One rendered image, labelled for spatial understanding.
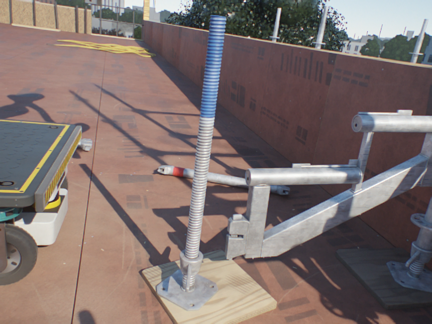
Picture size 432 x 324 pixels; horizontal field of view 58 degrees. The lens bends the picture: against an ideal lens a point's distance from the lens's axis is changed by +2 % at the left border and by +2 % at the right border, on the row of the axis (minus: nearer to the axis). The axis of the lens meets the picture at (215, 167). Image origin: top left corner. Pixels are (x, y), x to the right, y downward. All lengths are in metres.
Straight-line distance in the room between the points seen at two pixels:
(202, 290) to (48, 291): 0.44
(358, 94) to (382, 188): 0.81
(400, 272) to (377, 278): 0.11
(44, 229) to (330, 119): 1.50
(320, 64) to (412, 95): 0.75
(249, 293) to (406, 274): 0.59
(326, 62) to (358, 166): 1.15
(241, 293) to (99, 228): 0.60
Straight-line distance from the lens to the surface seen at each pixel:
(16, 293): 1.26
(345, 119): 2.06
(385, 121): 1.18
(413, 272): 1.54
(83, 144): 2.35
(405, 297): 1.44
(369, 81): 1.95
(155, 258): 1.36
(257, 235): 1.14
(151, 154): 2.35
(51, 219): 1.33
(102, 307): 1.17
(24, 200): 1.04
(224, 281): 1.25
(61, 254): 1.40
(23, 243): 1.20
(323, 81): 2.28
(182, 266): 1.13
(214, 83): 0.94
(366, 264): 1.54
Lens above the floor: 0.75
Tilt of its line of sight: 20 degrees down
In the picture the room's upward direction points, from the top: 7 degrees clockwise
